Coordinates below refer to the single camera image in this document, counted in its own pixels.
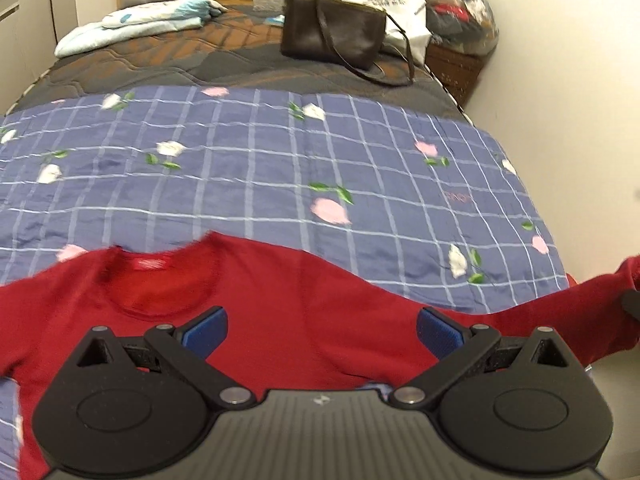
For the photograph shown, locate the red long-sleeve sweater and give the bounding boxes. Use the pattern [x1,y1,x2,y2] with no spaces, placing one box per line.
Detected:
[1,232,639,479]

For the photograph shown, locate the clear plastic bag of clothes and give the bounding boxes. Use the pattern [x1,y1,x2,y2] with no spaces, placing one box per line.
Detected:
[425,0,499,58]

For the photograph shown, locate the blue floral checked quilt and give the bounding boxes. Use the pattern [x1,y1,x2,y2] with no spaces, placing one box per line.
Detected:
[0,84,572,480]

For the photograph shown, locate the light blue folded pillow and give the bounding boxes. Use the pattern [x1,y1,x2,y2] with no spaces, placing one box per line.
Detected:
[54,0,228,58]

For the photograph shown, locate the dark brown leather handbag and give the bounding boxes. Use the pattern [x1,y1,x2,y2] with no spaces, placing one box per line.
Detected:
[280,0,416,88]

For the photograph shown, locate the beige wooden wardrobe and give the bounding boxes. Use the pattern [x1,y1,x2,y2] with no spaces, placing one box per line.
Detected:
[1,0,78,112]

